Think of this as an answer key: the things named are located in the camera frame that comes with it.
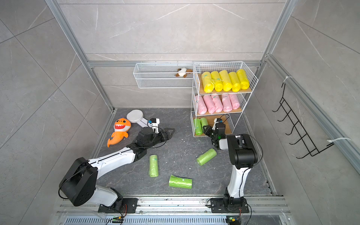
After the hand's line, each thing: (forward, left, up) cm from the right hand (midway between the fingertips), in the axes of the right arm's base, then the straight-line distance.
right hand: (205, 126), depth 102 cm
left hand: (-13, +23, +16) cm, 31 cm away
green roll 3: (+4, +1, 0) cm, 4 cm away
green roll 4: (-24, +3, -1) cm, 24 cm away
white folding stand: (+12, +54, -1) cm, 55 cm away
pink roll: (-3, +6, +24) cm, 25 cm away
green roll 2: (-2, +5, 0) cm, 6 cm away
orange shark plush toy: (-2, +61, +4) cm, 62 cm away
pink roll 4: (+1, -15, +24) cm, 29 cm away
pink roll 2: (0, -5, +24) cm, 24 cm away
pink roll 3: (0, -10, +24) cm, 26 cm away
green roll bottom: (-39, +19, -1) cm, 43 cm away
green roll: (-29, +35, -1) cm, 46 cm away
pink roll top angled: (-1, 0, +23) cm, 23 cm away
